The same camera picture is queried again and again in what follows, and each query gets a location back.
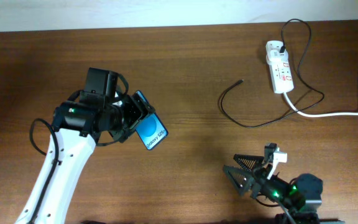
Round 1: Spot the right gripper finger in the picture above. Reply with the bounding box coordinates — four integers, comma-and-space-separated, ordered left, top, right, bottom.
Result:
223, 165, 254, 196
234, 154, 264, 170

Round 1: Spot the blue Galaxy smartphone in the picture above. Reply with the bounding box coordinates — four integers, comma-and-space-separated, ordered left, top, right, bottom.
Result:
134, 90, 168, 151

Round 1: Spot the black charging cable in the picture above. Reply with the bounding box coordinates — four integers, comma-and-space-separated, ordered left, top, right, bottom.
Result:
219, 18, 325, 129

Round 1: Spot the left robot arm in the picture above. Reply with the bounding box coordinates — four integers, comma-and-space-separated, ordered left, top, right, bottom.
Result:
16, 68, 155, 223

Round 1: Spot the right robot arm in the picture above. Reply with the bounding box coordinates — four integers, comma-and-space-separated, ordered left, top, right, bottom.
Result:
223, 152, 323, 223

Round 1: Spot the white charger plug adapter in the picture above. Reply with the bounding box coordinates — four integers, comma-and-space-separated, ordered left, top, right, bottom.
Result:
266, 49, 288, 65

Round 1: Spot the white power strip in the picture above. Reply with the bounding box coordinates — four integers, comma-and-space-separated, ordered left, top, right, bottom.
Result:
265, 40, 295, 95

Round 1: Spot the white power strip cord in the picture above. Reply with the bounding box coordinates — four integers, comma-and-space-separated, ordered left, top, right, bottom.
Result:
282, 55, 358, 118

